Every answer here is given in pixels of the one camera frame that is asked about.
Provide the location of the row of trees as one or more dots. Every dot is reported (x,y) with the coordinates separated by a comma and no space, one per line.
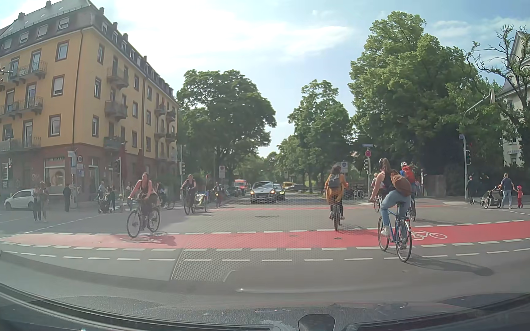
(412,96)

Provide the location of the yellow corner building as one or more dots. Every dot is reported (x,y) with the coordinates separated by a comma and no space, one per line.
(76,92)

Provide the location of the silver car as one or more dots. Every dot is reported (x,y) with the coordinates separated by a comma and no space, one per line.
(263,191)

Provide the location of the bare-branched tree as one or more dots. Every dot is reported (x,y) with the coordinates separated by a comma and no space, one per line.
(522,105)

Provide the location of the grey asphalt road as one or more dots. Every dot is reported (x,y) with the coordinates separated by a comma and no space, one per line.
(265,271)

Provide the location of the road markings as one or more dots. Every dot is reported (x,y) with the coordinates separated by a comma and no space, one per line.
(288,249)

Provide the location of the road sign on post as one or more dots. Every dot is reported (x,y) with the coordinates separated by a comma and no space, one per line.
(79,168)
(221,173)
(368,161)

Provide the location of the red cycle lane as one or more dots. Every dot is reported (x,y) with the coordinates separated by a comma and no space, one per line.
(256,239)

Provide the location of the pavement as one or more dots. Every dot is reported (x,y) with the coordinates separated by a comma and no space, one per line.
(30,212)
(499,200)

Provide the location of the dark car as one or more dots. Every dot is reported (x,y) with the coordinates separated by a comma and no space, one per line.
(296,187)

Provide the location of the red vehicle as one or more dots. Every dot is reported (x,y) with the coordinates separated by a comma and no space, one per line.
(240,185)

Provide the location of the person on bicycle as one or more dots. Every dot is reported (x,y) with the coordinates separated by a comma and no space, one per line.
(408,181)
(335,191)
(393,197)
(144,202)
(188,189)
(218,192)

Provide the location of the white car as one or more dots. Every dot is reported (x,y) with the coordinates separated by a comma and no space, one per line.
(20,199)

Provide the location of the group of people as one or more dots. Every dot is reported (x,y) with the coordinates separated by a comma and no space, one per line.
(108,195)

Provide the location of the car's own bonnet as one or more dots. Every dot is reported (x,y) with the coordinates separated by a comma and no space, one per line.
(163,312)

